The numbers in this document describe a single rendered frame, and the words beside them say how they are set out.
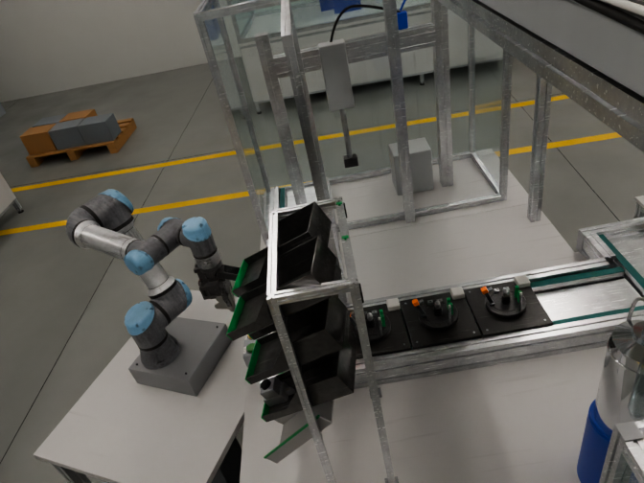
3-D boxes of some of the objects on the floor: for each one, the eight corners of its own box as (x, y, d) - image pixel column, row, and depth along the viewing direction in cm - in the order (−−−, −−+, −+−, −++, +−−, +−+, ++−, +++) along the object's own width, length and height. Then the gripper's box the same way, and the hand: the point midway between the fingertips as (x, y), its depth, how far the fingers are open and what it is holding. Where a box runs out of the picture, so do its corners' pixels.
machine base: (295, 364, 304) (260, 253, 254) (293, 295, 355) (264, 192, 306) (525, 324, 297) (535, 202, 247) (490, 260, 348) (492, 148, 298)
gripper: (195, 257, 160) (216, 305, 172) (192, 275, 153) (213, 324, 165) (221, 252, 159) (240, 300, 172) (218, 269, 152) (239, 319, 164)
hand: (234, 308), depth 167 cm, fingers closed
